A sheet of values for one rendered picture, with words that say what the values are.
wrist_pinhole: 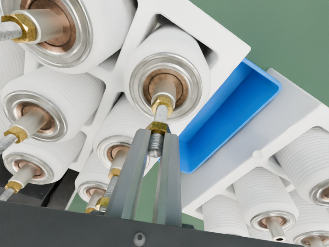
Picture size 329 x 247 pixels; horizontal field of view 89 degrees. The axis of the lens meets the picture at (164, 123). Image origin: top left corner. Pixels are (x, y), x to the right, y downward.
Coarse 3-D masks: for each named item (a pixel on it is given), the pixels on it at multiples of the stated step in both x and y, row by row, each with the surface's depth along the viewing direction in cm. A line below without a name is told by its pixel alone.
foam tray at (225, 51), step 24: (144, 0) 19; (168, 0) 19; (144, 24) 20; (192, 24) 20; (216, 24) 20; (216, 48) 21; (240, 48) 21; (24, 72) 25; (96, 72) 24; (120, 72) 24; (216, 72) 23; (96, 120) 30; (72, 168) 38
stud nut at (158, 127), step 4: (152, 124) 11; (156, 124) 11; (160, 124) 11; (164, 124) 11; (148, 128) 11; (152, 128) 11; (156, 128) 11; (160, 128) 11; (164, 128) 11; (168, 128) 11; (152, 132) 11; (156, 132) 11; (160, 132) 11; (164, 132) 11; (168, 132) 11
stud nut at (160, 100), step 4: (156, 100) 14; (160, 100) 14; (164, 100) 14; (168, 100) 14; (152, 104) 14; (156, 104) 14; (160, 104) 14; (164, 104) 14; (168, 104) 14; (152, 108) 14; (168, 108) 14; (172, 108) 14; (168, 112) 14; (172, 112) 14; (168, 116) 15
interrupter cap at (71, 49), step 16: (0, 0) 14; (16, 0) 14; (32, 0) 14; (48, 0) 14; (64, 0) 13; (80, 0) 13; (64, 16) 14; (80, 16) 14; (64, 32) 15; (80, 32) 15; (32, 48) 16; (48, 48) 16; (64, 48) 16; (80, 48) 16; (48, 64) 17; (64, 64) 16
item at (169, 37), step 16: (160, 32) 19; (176, 32) 19; (144, 48) 16; (160, 48) 15; (176, 48) 15; (192, 48) 16; (128, 64) 17; (128, 80) 17; (208, 80) 17; (128, 96) 18; (208, 96) 18; (192, 112) 19
